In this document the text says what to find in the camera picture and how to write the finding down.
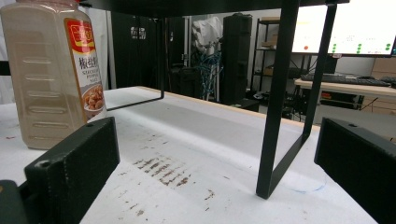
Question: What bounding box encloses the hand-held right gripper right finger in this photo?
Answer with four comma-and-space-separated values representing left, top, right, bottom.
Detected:
313, 117, 396, 224

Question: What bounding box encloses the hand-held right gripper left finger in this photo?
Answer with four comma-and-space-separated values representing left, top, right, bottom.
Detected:
23, 116, 120, 224

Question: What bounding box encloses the clear seasoning bottle red label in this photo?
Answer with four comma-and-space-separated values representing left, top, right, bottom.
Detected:
0, 0, 107, 150

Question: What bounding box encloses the light wooden desk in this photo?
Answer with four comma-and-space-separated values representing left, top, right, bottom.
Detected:
293, 77, 396, 117

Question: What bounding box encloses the black keyboard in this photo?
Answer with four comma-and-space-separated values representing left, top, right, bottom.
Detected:
300, 73, 391, 88

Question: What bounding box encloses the black metal shelf rack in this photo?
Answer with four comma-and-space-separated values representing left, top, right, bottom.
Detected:
78, 0, 350, 201

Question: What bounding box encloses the large lit monitor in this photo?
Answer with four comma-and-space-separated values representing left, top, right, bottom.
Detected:
291, 0, 396, 58

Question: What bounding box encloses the black metal shelving unit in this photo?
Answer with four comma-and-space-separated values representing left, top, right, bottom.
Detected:
249, 17, 281, 93

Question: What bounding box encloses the tall black case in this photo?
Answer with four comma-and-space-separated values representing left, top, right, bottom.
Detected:
219, 12, 253, 105

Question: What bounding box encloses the white cloth bundle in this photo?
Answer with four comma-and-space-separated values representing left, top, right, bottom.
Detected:
191, 16, 224, 52

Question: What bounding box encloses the blue cable bundle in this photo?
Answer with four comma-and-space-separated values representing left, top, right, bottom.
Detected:
197, 50, 223, 93

